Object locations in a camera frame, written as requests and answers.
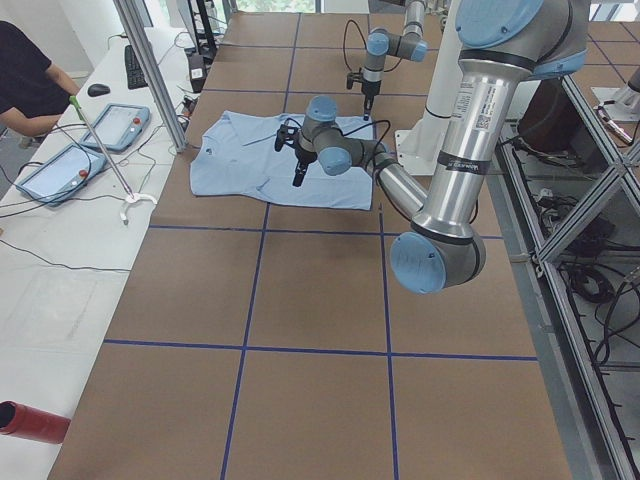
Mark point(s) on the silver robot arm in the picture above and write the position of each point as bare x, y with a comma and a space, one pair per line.
504, 43
381, 44

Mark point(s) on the far blue teach pendant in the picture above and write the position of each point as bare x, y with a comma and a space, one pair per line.
118, 125

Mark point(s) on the black keyboard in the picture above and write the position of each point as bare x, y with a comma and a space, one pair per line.
134, 73

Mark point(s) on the person in black shirt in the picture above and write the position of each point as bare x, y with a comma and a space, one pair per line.
34, 91

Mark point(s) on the black computer mouse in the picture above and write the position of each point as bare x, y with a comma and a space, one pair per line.
98, 89

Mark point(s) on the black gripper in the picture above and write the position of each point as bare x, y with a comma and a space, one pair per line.
303, 156
369, 89

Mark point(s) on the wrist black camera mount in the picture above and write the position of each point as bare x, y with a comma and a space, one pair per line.
287, 136
352, 79

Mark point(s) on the red cylinder bottle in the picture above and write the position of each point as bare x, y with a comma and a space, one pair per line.
26, 422

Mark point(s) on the near blue teach pendant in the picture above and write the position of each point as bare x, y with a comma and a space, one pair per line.
62, 175

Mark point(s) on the green handled metal rod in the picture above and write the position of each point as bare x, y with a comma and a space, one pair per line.
131, 197

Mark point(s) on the light blue t-shirt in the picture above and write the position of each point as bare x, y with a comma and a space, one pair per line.
237, 157

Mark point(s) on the blue teach pendant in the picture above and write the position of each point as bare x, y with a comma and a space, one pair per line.
62, 175
118, 125

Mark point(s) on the aluminium frame rack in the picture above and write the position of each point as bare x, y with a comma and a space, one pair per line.
569, 204

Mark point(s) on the aluminium frame post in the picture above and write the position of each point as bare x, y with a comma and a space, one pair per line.
135, 30

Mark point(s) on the second robot base background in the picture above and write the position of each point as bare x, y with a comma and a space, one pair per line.
619, 104

